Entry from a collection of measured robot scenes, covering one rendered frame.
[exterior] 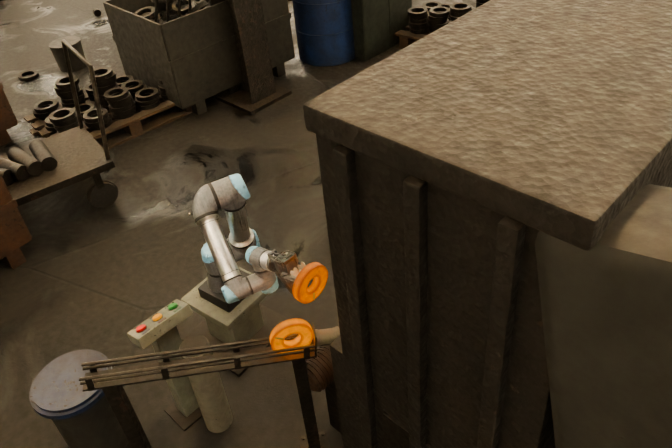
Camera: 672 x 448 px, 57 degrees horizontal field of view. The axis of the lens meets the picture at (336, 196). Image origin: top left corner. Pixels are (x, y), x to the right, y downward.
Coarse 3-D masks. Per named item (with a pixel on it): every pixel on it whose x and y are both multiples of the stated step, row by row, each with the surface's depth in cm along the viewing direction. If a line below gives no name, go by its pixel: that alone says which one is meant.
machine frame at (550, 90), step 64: (512, 0) 175; (576, 0) 170; (640, 0) 167; (384, 64) 148; (448, 64) 145; (512, 64) 142; (576, 64) 139; (640, 64) 137; (320, 128) 135; (384, 128) 124; (448, 128) 122; (512, 128) 120; (576, 128) 118; (640, 128) 116; (384, 192) 135; (448, 192) 121; (512, 192) 105; (576, 192) 102; (384, 256) 147; (448, 256) 130; (512, 256) 113; (384, 320) 162; (448, 320) 142; (512, 320) 125; (384, 384) 180; (448, 384) 155; (512, 384) 137
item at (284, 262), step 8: (272, 256) 230; (280, 256) 228; (288, 256) 225; (296, 256) 227; (272, 264) 233; (280, 264) 227; (288, 264) 226; (296, 264) 228; (280, 272) 228; (288, 272) 226
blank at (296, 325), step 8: (288, 320) 215; (296, 320) 215; (304, 320) 217; (280, 328) 213; (288, 328) 213; (296, 328) 214; (304, 328) 216; (272, 336) 214; (280, 336) 214; (304, 336) 218; (312, 336) 219; (272, 344) 215; (280, 344) 216; (288, 344) 219; (296, 344) 220; (304, 344) 220
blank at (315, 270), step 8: (312, 264) 220; (320, 264) 222; (304, 272) 217; (312, 272) 218; (320, 272) 222; (296, 280) 217; (304, 280) 216; (320, 280) 224; (296, 288) 217; (304, 288) 218; (312, 288) 225; (320, 288) 226; (296, 296) 218; (304, 296) 220; (312, 296) 224
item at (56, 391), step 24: (72, 360) 254; (96, 360) 253; (48, 384) 245; (72, 384) 244; (48, 408) 236; (72, 408) 236; (96, 408) 246; (72, 432) 247; (96, 432) 251; (120, 432) 262
